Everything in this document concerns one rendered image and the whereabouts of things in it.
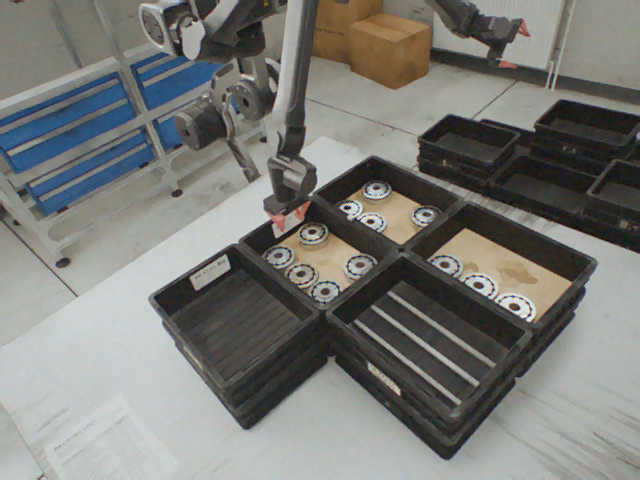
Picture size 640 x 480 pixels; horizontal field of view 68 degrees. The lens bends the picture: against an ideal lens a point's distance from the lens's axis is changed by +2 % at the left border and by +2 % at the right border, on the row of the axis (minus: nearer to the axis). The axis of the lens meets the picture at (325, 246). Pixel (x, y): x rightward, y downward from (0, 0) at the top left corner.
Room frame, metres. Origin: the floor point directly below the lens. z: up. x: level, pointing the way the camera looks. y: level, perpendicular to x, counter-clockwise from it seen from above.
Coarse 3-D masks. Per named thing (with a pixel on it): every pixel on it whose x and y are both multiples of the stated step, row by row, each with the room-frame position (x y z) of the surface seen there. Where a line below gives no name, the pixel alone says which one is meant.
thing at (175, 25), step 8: (184, 0) 1.37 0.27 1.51; (160, 8) 1.33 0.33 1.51; (168, 8) 1.33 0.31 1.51; (176, 8) 1.35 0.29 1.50; (184, 8) 1.36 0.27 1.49; (160, 16) 1.33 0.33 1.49; (168, 16) 1.33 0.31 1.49; (176, 16) 1.32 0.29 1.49; (184, 16) 1.32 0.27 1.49; (192, 16) 1.33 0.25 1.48; (168, 24) 1.32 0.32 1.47; (176, 24) 1.30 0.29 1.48; (184, 24) 1.29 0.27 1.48; (168, 32) 1.32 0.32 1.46; (176, 32) 1.30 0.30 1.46; (184, 32) 1.28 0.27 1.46; (176, 40) 1.30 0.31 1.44; (176, 48) 1.32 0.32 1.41
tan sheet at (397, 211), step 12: (360, 192) 1.34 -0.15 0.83; (384, 204) 1.25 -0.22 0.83; (396, 204) 1.24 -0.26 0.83; (408, 204) 1.23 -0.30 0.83; (384, 216) 1.19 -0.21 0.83; (396, 216) 1.18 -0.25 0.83; (408, 216) 1.17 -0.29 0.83; (396, 228) 1.12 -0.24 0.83; (408, 228) 1.11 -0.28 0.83; (396, 240) 1.06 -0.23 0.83
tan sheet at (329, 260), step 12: (288, 240) 1.14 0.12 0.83; (336, 240) 1.10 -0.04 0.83; (300, 252) 1.07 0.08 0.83; (312, 252) 1.07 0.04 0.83; (324, 252) 1.06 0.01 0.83; (336, 252) 1.05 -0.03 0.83; (348, 252) 1.04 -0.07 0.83; (324, 264) 1.00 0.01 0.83; (336, 264) 1.00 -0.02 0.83; (324, 276) 0.95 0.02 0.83; (336, 276) 0.95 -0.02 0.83
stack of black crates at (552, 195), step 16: (512, 160) 1.85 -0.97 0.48; (528, 160) 1.85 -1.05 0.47; (496, 176) 1.75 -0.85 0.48; (512, 176) 1.86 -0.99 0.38; (528, 176) 1.84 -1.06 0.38; (544, 176) 1.79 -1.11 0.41; (560, 176) 1.73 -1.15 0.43; (576, 176) 1.68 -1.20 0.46; (592, 176) 1.64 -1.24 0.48; (496, 192) 1.68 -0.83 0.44; (512, 192) 1.62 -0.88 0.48; (528, 192) 1.72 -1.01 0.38; (544, 192) 1.70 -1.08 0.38; (560, 192) 1.68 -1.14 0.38; (576, 192) 1.66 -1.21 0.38; (528, 208) 1.56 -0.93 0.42; (544, 208) 1.52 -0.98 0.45; (560, 208) 1.46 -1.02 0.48; (576, 208) 1.56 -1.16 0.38; (576, 224) 1.45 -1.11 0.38
